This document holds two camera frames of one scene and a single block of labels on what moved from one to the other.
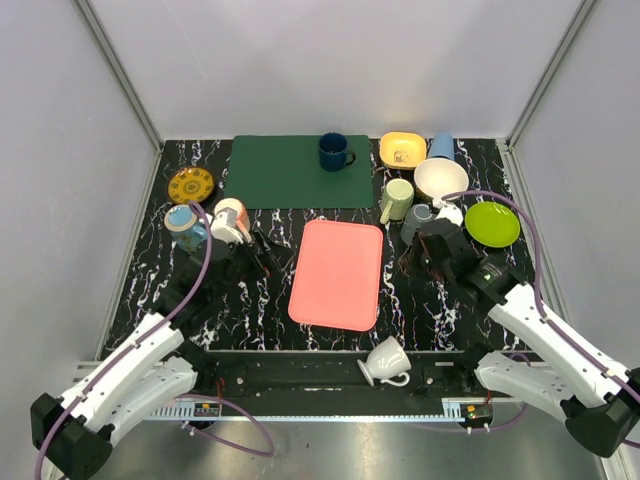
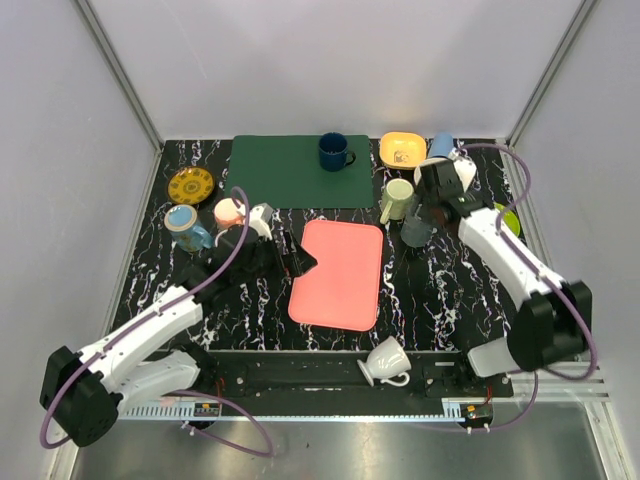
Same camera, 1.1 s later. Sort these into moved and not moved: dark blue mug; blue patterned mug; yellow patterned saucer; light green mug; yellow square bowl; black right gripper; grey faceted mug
Moved: black right gripper
Not moved: yellow square bowl; dark blue mug; blue patterned mug; grey faceted mug; light green mug; yellow patterned saucer
